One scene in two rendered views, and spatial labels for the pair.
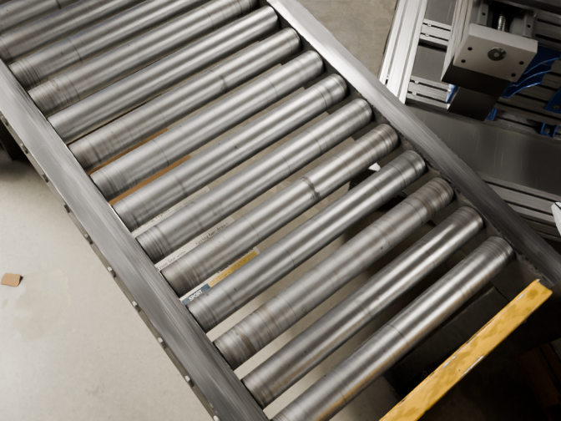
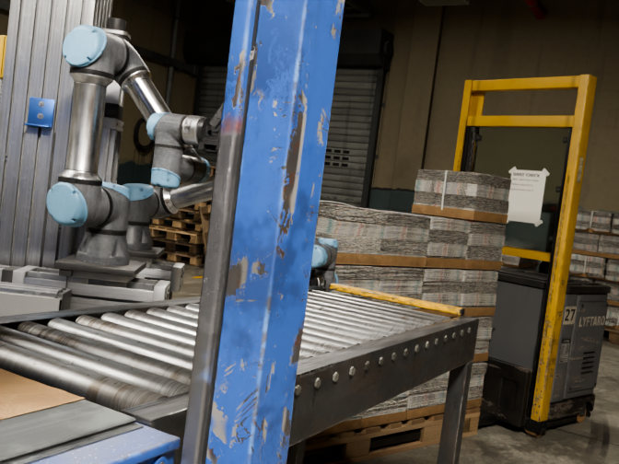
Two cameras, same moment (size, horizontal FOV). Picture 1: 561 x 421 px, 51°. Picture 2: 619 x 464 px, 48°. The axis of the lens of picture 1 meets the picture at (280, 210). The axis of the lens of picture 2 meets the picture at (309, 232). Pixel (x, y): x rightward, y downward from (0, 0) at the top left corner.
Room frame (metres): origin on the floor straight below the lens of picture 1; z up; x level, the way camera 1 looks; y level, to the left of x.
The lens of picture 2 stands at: (0.90, 1.74, 1.09)
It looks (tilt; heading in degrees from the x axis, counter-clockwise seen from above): 3 degrees down; 258
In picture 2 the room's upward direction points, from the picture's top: 7 degrees clockwise
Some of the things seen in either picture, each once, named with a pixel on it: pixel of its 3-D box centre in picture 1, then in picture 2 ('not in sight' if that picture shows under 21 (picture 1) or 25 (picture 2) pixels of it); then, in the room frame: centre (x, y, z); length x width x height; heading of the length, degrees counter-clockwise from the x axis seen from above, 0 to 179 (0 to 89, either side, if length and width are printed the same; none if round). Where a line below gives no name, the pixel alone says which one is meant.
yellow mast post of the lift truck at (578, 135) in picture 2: not in sight; (560, 249); (-1.07, -1.47, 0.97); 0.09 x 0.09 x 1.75; 30
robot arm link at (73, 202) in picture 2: not in sight; (87, 128); (1.13, -0.27, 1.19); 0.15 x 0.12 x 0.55; 58
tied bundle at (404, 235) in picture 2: not in sight; (375, 235); (-0.02, -1.25, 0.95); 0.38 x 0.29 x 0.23; 119
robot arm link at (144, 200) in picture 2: not in sight; (136, 202); (1.00, -0.88, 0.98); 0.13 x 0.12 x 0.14; 63
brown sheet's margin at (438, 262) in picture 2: not in sight; (414, 257); (-0.28, -1.39, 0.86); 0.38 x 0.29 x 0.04; 120
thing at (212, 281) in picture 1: (188, 235); not in sight; (0.68, 0.25, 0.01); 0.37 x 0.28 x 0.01; 48
